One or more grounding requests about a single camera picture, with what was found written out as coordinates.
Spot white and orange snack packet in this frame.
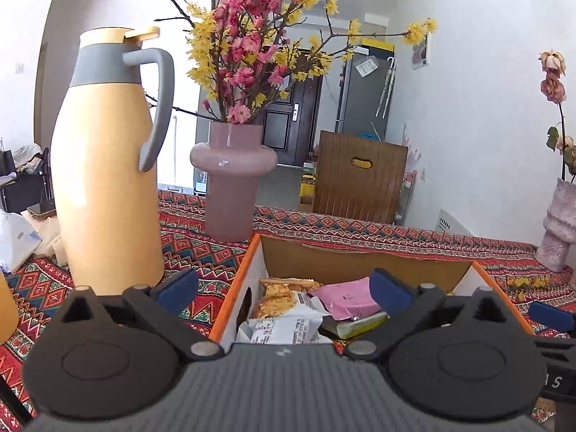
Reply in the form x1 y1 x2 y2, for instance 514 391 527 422
251 278 330 321

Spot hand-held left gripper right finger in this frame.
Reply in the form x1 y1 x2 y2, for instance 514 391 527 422
343 268 516 363

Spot green snack packet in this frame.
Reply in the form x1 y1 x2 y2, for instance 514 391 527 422
321 310 390 341

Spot fallen yellow flowers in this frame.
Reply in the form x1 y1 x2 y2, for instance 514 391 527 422
506 276 548 301

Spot white umbrella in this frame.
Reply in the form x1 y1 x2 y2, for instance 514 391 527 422
375 56 397 120

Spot pink snack packet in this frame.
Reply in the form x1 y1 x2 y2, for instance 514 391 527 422
310 278 384 321

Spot wall picture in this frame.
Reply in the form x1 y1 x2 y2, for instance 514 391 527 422
411 35 433 71

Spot textured pink vase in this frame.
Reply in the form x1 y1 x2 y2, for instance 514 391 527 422
535 177 576 274

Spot red cardboard box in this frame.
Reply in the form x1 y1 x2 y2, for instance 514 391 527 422
209 233 537 348

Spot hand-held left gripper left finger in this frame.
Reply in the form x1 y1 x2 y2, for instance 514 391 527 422
58 269 225 362

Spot white plastic bag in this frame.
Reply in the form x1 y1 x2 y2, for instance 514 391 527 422
0 211 44 274

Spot wooden chair back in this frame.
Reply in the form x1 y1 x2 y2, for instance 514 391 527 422
312 130 409 225

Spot grey refrigerator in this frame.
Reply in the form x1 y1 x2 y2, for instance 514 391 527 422
339 47 397 145

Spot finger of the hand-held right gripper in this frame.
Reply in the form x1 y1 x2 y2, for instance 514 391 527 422
528 301 576 355

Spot dried rose bouquet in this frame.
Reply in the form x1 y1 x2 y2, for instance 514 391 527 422
539 49 576 185

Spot dark entrance door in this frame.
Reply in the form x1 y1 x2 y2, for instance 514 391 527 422
260 71 325 167

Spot dark luggage pile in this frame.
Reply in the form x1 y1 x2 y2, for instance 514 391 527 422
0 143 51 215

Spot white text print snack packet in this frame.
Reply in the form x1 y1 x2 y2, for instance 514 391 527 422
236 317 334 346

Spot pink and yellow blossom branches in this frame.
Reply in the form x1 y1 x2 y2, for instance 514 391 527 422
125 0 438 125

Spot yellow thermos jug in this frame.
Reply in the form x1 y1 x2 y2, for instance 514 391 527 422
49 26 175 296

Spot smooth pink vase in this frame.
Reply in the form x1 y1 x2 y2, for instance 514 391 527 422
189 121 279 244

